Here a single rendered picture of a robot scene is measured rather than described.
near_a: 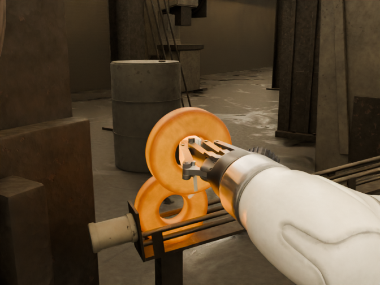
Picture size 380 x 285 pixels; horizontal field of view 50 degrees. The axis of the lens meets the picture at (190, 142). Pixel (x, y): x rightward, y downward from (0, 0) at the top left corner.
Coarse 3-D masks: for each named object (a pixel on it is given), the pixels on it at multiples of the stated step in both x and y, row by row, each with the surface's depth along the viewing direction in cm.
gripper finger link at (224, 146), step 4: (216, 140) 68; (216, 144) 68; (220, 144) 67; (224, 144) 67; (228, 144) 67; (224, 148) 66; (228, 148) 65; (232, 148) 65; (236, 148) 65; (240, 148) 65; (252, 152) 63
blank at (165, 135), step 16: (176, 112) 69; (192, 112) 69; (208, 112) 70; (160, 128) 67; (176, 128) 68; (192, 128) 69; (208, 128) 71; (224, 128) 72; (160, 144) 68; (176, 144) 69; (160, 160) 69; (160, 176) 70; (176, 176) 71; (176, 192) 72; (192, 192) 73
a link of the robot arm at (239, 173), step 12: (252, 156) 51; (264, 156) 52; (228, 168) 51; (240, 168) 49; (252, 168) 48; (264, 168) 47; (288, 168) 49; (228, 180) 50; (240, 180) 48; (228, 192) 49; (240, 192) 47; (228, 204) 49
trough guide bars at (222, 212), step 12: (336, 168) 103; (348, 168) 105; (360, 168) 107; (372, 168) 108; (336, 180) 96; (348, 180) 97; (360, 180) 99; (372, 180) 100; (168, 216) 89; (204, 216) 85; (216, 216) 86; (156, 228) 82; (168, 228) 82; (192, 228) 84; (204, 228) 85; (144, 240) 81; (156, 240) 81; (156, 252) 82
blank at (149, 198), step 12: (156, 180) 81; (144, 192) 81; (156, 192) 81; (168, 192) 82; (204, 192) 86; (144, 204) 81; (156, 204) 82; (192, 204) 85; (204, 204) 86; (144, 216) 82; (156, 216) 83; (180, 216) 87; (192, 216) 86; (144, 228) 82; (180, 228) 85; (168, 240) 85; (180, 240) 86
